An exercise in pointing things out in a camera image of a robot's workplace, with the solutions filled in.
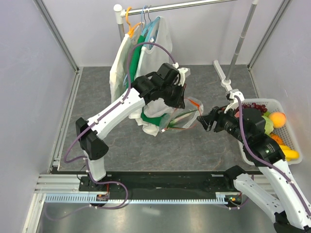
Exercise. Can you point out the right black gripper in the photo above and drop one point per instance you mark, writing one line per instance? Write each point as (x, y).
(217, 114)

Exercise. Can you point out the green t-shirt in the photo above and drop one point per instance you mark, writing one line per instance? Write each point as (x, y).
(136, 63)

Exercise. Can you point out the orange fruit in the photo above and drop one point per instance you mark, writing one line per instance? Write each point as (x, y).
(277, 138)

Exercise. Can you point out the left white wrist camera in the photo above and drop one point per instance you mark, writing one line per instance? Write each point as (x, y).
(184, 73)

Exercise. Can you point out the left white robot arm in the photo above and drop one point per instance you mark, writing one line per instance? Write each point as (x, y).
(168, 83)

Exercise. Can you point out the yellow banana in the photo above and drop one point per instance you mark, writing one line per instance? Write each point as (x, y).
(289, 153)

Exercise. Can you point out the teal hanger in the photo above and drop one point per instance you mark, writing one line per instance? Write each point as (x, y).
(151, 30)

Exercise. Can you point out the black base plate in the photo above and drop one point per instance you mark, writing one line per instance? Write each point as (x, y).
(172, 184)

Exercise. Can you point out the purple grapes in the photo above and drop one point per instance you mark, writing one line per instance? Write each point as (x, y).
(261, 107)

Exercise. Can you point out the back white t-shirt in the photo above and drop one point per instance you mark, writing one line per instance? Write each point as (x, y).
(118, 70)

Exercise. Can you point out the front white t-shirt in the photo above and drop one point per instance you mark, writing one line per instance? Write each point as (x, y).
(164, 40)

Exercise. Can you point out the grey cable duct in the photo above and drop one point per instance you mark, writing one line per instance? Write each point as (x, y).
(102, 199)

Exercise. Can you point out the white t-shirt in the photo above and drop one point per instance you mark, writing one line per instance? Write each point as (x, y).
(164, 40)
(118, 70)

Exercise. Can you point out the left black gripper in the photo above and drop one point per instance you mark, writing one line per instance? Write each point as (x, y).
(179, 102)

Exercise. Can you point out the green onion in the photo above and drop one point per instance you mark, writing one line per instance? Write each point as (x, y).
(183, 120)

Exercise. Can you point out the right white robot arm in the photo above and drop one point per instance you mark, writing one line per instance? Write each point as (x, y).
(289, 210)

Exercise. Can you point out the clear zip top bag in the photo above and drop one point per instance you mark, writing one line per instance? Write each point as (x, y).
(190, 104)

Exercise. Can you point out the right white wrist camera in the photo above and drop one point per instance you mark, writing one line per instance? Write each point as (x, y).
(233, 101)

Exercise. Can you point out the blue hanger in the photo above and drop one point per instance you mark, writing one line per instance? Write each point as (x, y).
(146, 17)

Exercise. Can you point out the green cabbage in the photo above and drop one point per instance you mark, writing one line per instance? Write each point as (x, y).
(269, 126)

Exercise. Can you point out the peach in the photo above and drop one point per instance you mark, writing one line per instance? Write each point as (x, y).
(278, 119)

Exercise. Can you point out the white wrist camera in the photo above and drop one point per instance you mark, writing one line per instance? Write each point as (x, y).
(184, 73)
(233, 101)

